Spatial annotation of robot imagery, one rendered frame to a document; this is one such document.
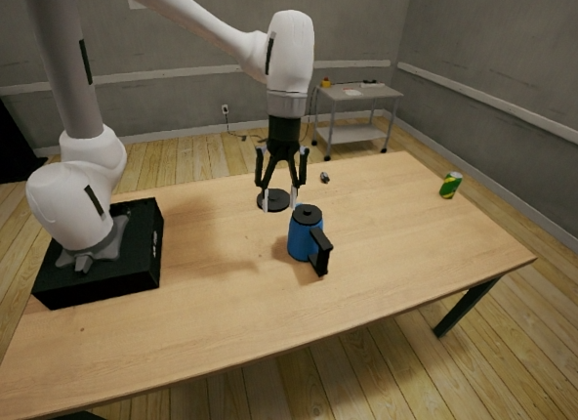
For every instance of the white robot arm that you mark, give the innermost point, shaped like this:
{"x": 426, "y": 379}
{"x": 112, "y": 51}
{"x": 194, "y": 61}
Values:
{"x": 72, "y": 203}

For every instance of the black round disc with center stud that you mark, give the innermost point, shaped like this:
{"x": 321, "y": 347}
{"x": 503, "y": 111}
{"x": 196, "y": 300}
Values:
{"x": 278, "y": 200}

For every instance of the green and yellow drink can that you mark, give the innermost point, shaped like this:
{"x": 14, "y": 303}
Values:
{"x": 450, "y": 184}

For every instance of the blue kettle with black handle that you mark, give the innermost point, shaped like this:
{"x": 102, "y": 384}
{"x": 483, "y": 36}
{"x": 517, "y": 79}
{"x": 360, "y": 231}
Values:
{"x": 306, "y": 240}

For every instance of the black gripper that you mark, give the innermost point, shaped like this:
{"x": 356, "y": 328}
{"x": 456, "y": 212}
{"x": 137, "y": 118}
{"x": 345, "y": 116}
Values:
{"x": 283, "y": 144}

